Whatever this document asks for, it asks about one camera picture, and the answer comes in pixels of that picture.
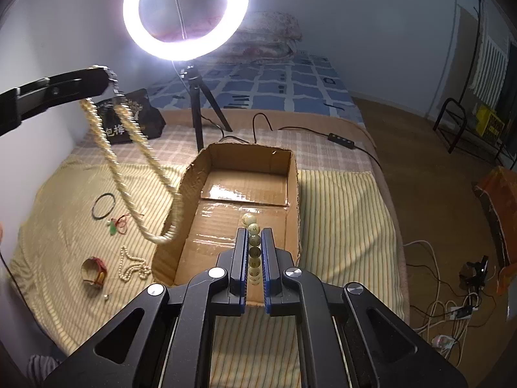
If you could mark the yellow striped bed sheet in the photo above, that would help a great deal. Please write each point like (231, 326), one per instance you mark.
(347, 234)

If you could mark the pink checked bed cover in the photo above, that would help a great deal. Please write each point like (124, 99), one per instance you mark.
(318, 142)

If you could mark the red strap wristwatch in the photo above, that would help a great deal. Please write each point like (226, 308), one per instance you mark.
(93, 272)

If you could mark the blue patterned bed sheet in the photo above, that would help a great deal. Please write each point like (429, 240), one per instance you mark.
(305, 84)

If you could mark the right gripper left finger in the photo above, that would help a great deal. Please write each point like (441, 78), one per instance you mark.
(232, 300)

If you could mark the black metal rack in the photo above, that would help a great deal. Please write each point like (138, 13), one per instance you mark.
(457, 128)

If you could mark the brown cardboard box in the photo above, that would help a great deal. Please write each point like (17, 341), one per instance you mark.
(224, 182)

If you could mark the folded floral quilt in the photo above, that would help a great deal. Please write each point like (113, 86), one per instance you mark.
(263, 37)

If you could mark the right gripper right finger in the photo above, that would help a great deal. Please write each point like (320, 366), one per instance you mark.
(278, 299)

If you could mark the hanging clothes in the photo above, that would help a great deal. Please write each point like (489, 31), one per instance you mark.
(481, 51)

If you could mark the orange brown floor bag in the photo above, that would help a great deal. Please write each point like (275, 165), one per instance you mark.
(497, 194)

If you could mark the black snack bag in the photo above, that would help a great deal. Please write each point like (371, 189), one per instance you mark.
(148, 118)

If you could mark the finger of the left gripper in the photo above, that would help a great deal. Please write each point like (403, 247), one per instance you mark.
(36, 97)

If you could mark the black tripod stand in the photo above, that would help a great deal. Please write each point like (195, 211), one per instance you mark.
(196, 88)

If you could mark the yellow box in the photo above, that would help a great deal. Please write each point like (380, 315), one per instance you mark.
(488, 125)

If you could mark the white ring light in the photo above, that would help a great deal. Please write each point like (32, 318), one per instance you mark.
(182, 30)

